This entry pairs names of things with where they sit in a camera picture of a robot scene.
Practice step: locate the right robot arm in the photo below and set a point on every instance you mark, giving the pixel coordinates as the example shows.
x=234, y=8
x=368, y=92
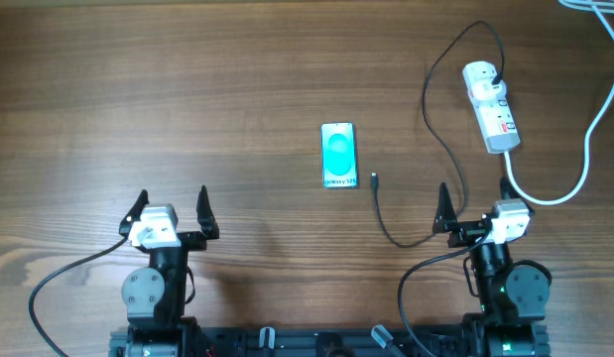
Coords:
x=513, y=294

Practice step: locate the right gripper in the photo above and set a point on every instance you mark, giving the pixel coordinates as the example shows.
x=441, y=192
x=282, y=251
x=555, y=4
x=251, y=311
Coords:
x=446, y=222

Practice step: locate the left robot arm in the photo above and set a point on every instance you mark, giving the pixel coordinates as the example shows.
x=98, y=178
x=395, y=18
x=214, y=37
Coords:
x=155, y=296

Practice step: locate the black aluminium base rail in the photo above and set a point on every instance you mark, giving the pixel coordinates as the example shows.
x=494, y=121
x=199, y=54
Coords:
x=439, y=340

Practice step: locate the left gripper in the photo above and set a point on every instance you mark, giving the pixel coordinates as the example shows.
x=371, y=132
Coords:
x=195, y=241

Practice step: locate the white power strip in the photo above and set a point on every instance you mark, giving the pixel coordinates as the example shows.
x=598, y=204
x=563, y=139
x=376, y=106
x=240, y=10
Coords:
x=496, y=122

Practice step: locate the white charger adapter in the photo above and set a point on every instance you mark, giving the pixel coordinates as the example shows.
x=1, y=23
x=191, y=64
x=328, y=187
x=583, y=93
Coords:
x=485, y=93

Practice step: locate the smartphone with cyan screen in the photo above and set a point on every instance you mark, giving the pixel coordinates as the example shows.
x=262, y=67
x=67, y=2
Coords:
x=338, y=155

